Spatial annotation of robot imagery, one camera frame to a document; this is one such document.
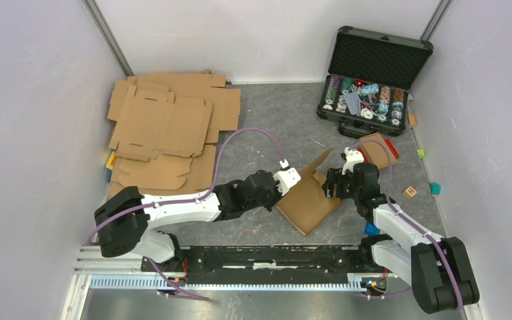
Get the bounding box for brown cardboard box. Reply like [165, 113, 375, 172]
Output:
[277, 148, 341, 236]
[359, 133, 397, 169]

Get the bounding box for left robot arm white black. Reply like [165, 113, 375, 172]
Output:
[94, 168, 301, 272]

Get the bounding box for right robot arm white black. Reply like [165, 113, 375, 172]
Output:
[322, 163, 480, 314]

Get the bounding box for blue block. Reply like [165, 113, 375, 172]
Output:
[364, 221, 381, 237]

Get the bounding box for red flat block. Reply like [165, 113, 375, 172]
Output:
[384, 139, 400, 159]

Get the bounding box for wooden letter cube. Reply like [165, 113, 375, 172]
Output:
[402, 186, 417, 199]

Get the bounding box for teal cube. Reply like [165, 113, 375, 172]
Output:
[429, 182, 441, 196]

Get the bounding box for small wooden block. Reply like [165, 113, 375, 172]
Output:
[408, 114, 417, 128]

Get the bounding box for black poker chip case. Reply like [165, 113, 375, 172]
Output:
[316, 26, 434, 139]

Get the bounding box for stack of flat cardboard sheets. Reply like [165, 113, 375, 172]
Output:
[107, 71, 241, 197]

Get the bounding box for colourful blocks under cardboard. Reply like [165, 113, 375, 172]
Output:
[105, 151, 116, 183]

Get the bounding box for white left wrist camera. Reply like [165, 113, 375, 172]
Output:
[273, 159, 301, 197]

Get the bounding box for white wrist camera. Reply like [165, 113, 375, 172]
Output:
[341, 147, 365, 175]
[273, 159, 301, 197]

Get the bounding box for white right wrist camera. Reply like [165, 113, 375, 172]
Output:
[341, 147, 365, 175]

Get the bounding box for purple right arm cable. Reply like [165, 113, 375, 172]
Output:
[349, 139, 463, 311]

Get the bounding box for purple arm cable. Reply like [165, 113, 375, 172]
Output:
[349, 139, 463, 311]
[87, 128, 289, 302]

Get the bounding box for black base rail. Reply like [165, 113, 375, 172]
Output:
[141, 245, 388, 285]

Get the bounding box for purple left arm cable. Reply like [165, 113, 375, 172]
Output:
[87, 128, 289, 302]

